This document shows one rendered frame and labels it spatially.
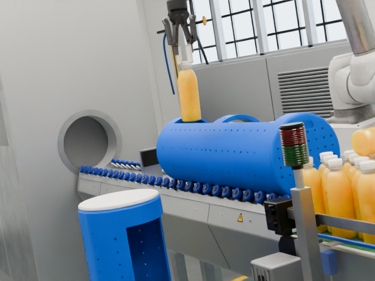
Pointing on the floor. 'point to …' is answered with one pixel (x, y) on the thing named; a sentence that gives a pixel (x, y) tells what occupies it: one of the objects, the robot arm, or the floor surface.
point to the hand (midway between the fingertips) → (184, 54)
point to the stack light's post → (307, 234)
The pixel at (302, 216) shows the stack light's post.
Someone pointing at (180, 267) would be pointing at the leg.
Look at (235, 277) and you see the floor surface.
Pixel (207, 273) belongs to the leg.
